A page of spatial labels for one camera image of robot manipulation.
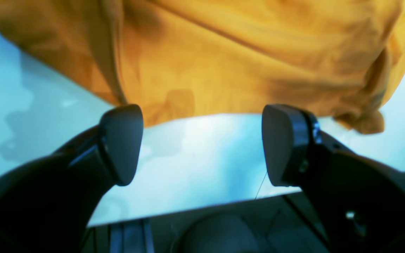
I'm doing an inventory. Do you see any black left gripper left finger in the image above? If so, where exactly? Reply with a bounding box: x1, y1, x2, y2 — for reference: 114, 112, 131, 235
0, 104, 144, 253

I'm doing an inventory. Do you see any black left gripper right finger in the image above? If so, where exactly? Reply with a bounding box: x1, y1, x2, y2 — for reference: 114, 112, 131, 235
262, 104, 405, 253

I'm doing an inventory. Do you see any orange t-shirt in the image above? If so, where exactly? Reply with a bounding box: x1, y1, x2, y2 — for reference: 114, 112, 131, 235
0, 0, 405, 134

